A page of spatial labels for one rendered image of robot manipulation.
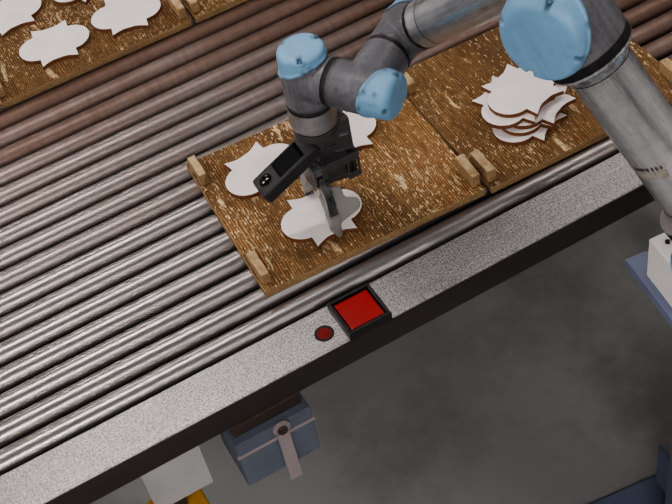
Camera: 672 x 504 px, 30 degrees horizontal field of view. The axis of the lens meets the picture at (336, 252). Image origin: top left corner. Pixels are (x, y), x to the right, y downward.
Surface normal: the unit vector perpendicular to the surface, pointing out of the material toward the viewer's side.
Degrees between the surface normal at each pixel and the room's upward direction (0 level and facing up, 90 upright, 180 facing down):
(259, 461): 90
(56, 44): 0
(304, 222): 0
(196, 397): 0
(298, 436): 90
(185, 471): 90
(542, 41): 86
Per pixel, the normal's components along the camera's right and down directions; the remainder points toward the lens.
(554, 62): -0.53, 0.65
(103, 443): -0.14, -0.66
